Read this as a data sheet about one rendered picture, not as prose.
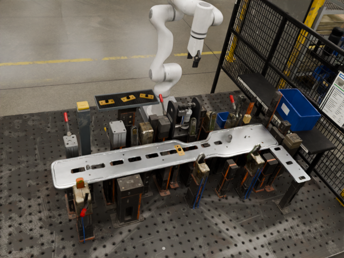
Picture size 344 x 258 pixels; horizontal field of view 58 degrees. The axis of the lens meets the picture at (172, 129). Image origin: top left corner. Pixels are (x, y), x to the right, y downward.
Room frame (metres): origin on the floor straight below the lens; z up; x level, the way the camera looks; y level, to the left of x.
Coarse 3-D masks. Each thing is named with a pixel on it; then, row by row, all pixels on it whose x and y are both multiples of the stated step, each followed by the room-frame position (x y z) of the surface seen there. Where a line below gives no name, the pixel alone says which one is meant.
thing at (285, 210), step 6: (294, 186) 1.23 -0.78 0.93; (300, 186) 1.23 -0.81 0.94; (288, 192) 1.25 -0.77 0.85; (294, 192) 1.23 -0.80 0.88; (282, 198) 1.26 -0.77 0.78; (288, 198) 1.23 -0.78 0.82; (276, 204) 1.26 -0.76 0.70; (282, 204) 1.24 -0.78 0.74; (288, 204) 1.24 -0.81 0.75; (282, 210) 1.22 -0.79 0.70; (288, 210) 1.23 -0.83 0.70
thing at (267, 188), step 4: (280, 164) 1.38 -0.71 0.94; (276, 168) 1.38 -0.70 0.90; (280, 168) 1.40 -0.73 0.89; (276, 172) 1.39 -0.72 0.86; (272, 176) 1.38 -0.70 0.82; (268, 180) 1.39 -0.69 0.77; (272, 180) 1.39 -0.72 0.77; (268, 184) 1.39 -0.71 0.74; (268, 188) 1.38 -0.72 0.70; (272, 188) 1.38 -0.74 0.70
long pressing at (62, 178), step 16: (240, 128) 1.59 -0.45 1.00; (256, 128) 1.62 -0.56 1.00; (160, 144) 1.30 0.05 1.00; (176, 144) 1.33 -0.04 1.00; (192, 144) 1.35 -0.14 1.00; (224, 144) 1.41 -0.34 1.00; (240, 144) 1.43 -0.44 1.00; (272, 144) 1.49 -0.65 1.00; (64, 160) 1.05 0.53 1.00; (80, 160) 1.07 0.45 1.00; (96, 160) 1.09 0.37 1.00; (112, 160) 1.11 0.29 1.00; (144, 160) 1.15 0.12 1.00; (160, 160) 1.18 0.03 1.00; (176, 160) 1.20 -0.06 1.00; (192, 160) 1.23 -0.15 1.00; (64, 176) 0.95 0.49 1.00; (80, 176) 0.97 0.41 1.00; (96, 176) 0.99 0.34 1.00; (112, 176) 1.01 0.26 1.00
